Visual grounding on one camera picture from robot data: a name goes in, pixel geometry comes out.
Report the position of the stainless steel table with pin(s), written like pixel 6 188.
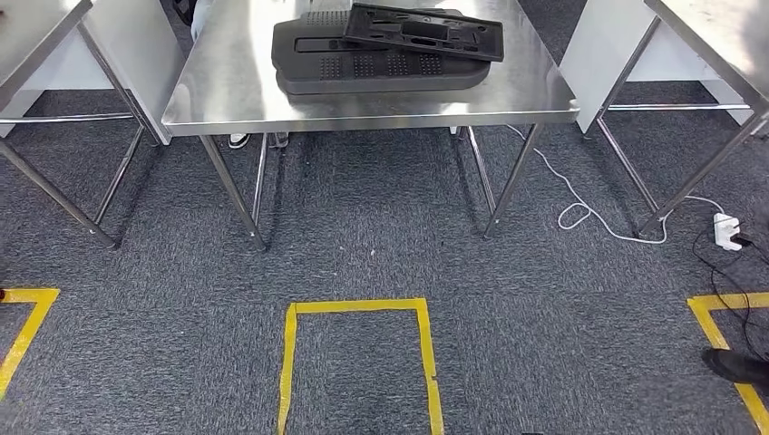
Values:
pixel 228 78
pixel 30 36
pixel 721 36

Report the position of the black foam engine cover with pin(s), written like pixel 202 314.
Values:
pixel 312 75

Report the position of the standing person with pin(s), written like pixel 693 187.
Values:
pixel 733 366

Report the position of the white power strip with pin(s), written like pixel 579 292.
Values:
pixel 726 231

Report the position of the yellow floor tape square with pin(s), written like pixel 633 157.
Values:
pixel 289 360
pixel 706 318
pixel 30 324

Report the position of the seated person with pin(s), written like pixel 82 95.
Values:
pixel 239 141

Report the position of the black plastic plate frame part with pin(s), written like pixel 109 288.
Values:
pixel 480 45

